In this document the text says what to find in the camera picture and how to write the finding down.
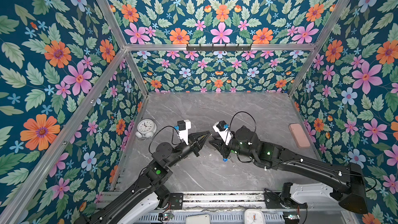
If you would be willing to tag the pink rectangular case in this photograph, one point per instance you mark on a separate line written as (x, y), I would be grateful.
(299, 135)

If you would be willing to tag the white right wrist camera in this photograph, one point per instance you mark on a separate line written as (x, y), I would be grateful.
(223, 129)

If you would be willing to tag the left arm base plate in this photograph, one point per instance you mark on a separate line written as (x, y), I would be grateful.
(173, 201)

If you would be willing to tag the black hook rail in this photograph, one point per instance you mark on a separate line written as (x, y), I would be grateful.
(218, 47)

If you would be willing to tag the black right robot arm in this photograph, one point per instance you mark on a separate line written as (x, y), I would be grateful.
(347, 182)

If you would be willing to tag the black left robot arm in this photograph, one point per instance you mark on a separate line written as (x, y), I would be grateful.
(148, 192)

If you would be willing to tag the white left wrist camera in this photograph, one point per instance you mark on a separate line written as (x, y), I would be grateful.
(182, 128)

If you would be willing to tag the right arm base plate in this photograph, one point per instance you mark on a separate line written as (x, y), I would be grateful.
(275, 200)

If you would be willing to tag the white square clock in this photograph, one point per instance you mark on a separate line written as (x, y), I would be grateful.
(253, 216)

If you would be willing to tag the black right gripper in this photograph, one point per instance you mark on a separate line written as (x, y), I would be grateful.
(222, 149)

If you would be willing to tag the white alarm clock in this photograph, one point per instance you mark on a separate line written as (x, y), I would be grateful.
(146, 129)

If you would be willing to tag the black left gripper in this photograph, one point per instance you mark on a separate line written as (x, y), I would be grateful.
(196, 144)

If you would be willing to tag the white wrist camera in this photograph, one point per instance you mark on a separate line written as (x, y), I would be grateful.
(223, 129)
(182, 128)

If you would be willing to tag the white device at front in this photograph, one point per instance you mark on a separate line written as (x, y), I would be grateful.
(198, 219)

